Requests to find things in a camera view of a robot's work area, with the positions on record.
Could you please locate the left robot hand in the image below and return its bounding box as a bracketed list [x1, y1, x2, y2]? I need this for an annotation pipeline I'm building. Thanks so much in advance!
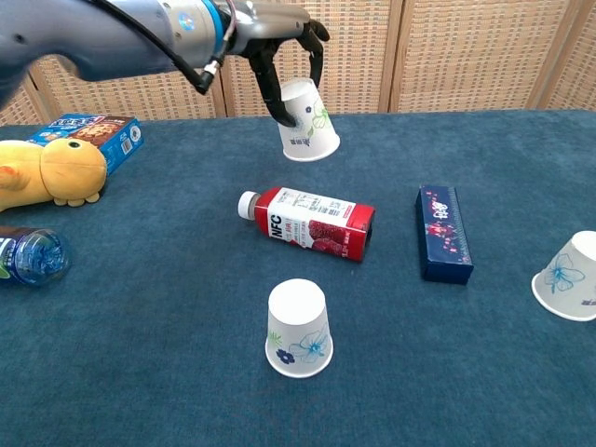
[227, 0, 331, 129]

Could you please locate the white cup green flower print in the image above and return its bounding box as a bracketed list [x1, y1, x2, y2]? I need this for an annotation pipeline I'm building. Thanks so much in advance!
[278, 77, 342, 163]

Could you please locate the white cup large blue flower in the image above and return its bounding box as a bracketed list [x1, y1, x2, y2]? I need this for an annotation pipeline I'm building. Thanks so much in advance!
[531, 230, 596, 322]

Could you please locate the white cup small navy flower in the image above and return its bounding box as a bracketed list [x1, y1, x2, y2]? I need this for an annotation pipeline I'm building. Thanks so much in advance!
[264, 278, 334, 379]

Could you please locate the blue cookie box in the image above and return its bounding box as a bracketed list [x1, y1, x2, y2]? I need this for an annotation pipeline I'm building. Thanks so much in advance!
[26, 114, 145, 177]

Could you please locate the bamboo folding screen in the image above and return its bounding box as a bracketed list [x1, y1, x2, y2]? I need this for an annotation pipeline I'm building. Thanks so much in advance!
[0, 0, 596, 127]

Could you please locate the red juice bottle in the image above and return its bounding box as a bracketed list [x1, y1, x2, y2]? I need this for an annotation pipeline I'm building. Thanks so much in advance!
[237, 186, 376, 264]

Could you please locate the yellow plush toy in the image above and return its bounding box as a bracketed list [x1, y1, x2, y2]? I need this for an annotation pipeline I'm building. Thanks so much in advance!
[0, 137, 108, 213]

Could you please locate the dark blue long box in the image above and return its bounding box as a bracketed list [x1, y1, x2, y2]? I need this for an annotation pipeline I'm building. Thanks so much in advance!
[415, 184, 475, 284]

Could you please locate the blue table carpet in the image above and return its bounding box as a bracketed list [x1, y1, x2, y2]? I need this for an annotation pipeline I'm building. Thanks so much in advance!
[0, 109, 596, 447]

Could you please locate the blue water bottle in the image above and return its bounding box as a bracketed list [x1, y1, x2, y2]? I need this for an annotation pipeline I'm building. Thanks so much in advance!
[0, 225, 72, 287]

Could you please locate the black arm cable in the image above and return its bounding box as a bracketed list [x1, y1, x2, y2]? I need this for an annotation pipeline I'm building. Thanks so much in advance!
[88, 0, 234, 96]

